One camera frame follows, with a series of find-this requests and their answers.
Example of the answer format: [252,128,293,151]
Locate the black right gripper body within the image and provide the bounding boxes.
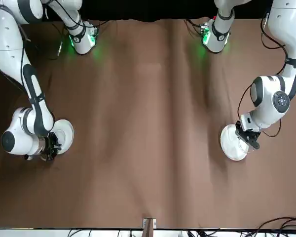
[44,133,54,160]

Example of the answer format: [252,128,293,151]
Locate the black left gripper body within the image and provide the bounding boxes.
[236,120,261,141]

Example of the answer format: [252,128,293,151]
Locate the glossy white round dish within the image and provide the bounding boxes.
[50,119,75,156]

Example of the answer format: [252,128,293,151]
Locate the matte white round dish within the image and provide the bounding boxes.
[220,124,250,161]

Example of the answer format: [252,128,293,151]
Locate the black cable loop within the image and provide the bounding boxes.
[258,216,296,237]

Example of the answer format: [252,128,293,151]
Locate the right arm cable with connector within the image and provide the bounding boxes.
[19,22,65,61]

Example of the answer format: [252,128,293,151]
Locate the aluminium camera pole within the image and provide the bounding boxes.
[142,218,156,237]

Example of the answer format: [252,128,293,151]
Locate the black left base cables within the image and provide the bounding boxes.
[184,19,206,38]

